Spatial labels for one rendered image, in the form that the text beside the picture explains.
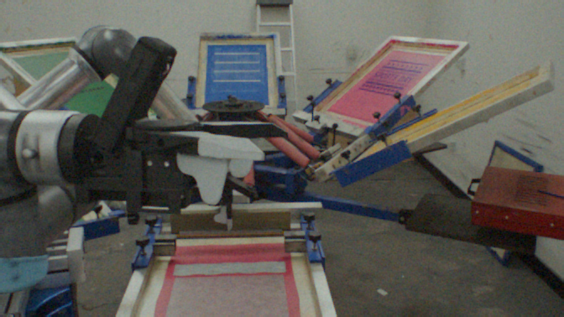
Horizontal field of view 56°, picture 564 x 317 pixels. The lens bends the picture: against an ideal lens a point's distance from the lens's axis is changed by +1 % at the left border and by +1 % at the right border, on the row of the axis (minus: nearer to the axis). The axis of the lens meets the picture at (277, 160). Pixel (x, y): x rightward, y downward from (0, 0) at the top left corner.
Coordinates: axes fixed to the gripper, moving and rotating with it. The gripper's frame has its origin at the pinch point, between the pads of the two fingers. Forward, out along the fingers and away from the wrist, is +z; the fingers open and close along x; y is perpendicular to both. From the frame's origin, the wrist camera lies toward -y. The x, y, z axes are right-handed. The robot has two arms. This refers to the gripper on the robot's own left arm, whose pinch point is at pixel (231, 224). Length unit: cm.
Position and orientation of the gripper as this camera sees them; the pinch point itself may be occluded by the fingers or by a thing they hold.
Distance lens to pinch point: 180.7
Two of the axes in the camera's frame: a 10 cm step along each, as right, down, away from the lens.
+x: 0.6, 3.0, -9.5
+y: -10.0, 0.2, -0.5
